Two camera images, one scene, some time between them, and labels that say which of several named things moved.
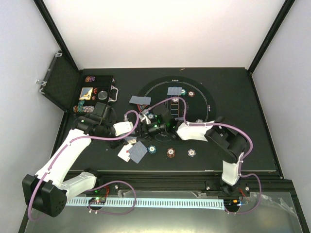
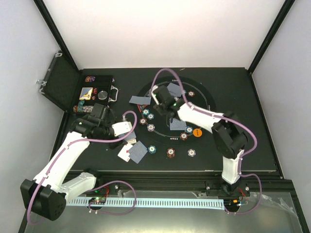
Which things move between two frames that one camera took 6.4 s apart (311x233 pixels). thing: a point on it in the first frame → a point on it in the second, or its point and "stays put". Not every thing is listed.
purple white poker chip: x=191 y=152 stays put
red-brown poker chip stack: x=170 y=152 stays put
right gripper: x=145 y=130 → x=158 y=109
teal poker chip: x=150 y=116 stays put
